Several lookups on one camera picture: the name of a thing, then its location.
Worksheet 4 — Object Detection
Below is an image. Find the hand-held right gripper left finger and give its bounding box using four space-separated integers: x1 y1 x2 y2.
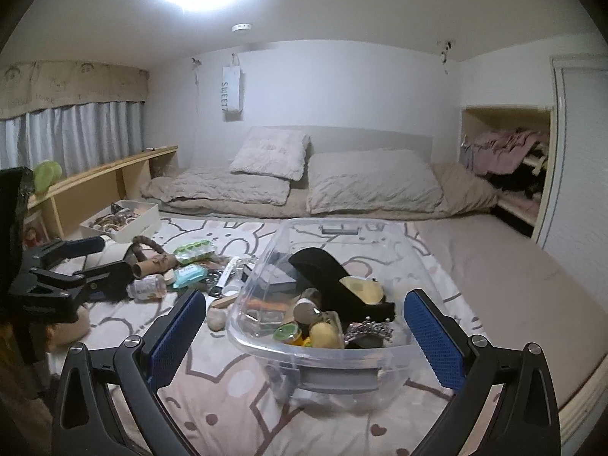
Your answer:
50 290 210 456

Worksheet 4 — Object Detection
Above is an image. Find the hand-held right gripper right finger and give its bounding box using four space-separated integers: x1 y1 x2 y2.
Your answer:
404 290 562 456

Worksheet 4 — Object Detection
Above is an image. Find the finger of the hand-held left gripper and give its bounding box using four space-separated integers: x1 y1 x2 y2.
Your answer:
21 236 106 272
31 261 135 302

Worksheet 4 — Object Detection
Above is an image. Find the silver tiara crown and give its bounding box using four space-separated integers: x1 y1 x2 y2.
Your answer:
343 319 395 344

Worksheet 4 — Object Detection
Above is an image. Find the clear plastic storage container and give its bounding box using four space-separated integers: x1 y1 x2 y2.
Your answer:
225 217 431 414

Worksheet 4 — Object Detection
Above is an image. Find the black fur wig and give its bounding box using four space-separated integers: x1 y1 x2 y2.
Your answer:
92 290 134 306

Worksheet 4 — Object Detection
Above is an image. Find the doll in display box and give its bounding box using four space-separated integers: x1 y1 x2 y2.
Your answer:
24 221 48 248

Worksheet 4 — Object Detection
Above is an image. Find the pile of small accessories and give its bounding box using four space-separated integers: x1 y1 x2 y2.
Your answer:
92 203 143 231

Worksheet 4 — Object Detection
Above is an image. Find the clear labelled plastic bottle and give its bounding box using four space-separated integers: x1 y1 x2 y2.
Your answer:
128 275 168 301

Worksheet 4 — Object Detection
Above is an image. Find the green plush toy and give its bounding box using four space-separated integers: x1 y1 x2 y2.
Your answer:
33 160 63 194

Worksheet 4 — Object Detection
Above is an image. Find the white open box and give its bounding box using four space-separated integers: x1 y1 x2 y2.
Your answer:
80 199 161 244

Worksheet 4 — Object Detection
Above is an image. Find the teal wet wipes packet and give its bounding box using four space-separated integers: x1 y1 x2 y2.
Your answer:
171 265 210 290

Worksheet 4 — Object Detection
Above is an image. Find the wooden bedside shelf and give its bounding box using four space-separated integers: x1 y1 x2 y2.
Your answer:
26 146 180 243

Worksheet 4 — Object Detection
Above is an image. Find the pink patterned bed sheet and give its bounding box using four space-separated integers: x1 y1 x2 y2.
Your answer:
45 216 488 456

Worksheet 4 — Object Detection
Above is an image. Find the plain beige mattress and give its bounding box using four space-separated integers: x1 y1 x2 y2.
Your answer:
418 218 602 412

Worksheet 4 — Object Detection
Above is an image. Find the clear bag white strip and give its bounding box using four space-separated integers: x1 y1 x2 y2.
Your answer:
211 256 243 295

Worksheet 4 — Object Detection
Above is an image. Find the green dotted plastic pack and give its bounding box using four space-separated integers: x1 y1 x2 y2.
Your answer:
173 240 218 265

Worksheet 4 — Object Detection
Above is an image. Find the pale blue curtain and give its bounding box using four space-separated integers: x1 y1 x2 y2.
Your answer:
0 102 146 176

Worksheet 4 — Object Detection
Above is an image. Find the green lidded jar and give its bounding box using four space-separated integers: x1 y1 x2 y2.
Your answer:
277 323 307 347

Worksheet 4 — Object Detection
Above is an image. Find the black box white lid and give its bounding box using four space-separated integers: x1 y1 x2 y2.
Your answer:
243 265 298 293

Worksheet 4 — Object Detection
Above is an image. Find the beige curtain valance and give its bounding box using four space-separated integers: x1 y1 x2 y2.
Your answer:
0 59 149 119

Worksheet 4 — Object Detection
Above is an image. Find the grey folded quilt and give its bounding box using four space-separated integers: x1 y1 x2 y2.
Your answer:
141 168 291 207

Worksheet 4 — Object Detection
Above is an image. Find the beige duvet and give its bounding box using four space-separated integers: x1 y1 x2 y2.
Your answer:
142 160 500 220

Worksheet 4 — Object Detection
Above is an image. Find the large beige pillow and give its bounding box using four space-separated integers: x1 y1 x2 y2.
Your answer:
306 149 445 214

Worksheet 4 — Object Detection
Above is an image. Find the dark clothes pile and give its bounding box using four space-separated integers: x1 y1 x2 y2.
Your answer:
489 171 545 200

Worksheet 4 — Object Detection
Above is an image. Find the pink clothes pile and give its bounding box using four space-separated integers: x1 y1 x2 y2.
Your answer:
463 128 549 176

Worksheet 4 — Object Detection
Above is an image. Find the small fuzzy pillow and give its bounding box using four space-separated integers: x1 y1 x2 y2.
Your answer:
230 127 310 181

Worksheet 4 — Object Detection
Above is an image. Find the grey headboard panel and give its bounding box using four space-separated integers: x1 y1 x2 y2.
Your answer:
247 125 434 165

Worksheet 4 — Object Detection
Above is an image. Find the wardrobe niche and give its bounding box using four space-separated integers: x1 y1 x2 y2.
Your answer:
460 104 556 241

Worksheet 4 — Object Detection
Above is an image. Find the white sliding door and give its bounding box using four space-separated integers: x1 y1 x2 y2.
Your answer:
532 54 608 267

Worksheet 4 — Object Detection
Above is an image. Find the white hanging wall bag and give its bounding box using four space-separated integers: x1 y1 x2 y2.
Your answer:
222 52 244 122

